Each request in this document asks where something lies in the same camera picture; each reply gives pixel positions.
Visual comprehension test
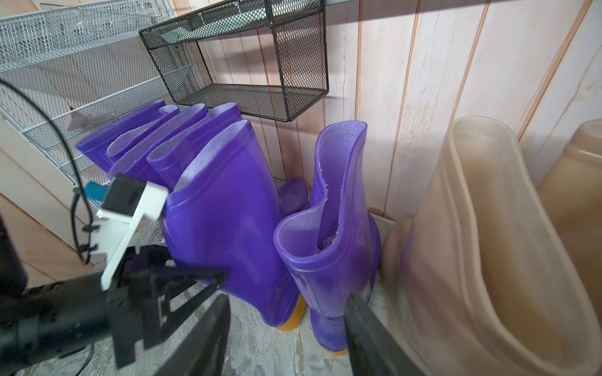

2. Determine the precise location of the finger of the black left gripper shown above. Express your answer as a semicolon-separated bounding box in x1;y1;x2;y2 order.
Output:
150;265;229;337

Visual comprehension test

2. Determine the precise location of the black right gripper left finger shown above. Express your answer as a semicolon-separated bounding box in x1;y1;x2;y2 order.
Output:
155;295;231;376

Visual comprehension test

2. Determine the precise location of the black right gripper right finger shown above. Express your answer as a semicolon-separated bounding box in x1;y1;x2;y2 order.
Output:
344;293;423;375

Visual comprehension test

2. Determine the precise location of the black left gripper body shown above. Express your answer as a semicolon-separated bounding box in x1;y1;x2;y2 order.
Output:
107;245;171;369

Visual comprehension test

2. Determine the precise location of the purple rain boot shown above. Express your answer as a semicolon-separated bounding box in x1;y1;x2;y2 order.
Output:
161;120;310;332
75;100;172;172
108;103;208;186
147;103;242;191
274;121;381;353
106;105;180;165

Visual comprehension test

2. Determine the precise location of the purple rain boot back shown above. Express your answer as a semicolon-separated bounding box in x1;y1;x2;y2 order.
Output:
274;121;381;353

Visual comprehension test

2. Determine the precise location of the beige rain boot large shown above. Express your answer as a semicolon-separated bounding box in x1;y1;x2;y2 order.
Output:
380;116;601;375

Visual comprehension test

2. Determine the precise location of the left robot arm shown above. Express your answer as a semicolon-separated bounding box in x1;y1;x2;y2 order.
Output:
1;174;231;375

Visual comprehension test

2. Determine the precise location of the black mesh wall basket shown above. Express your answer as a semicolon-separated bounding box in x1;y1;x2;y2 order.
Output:
139;1;329;122

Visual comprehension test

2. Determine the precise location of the white wire wall shelf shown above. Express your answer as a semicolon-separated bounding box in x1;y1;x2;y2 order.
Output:
1;1;189;211

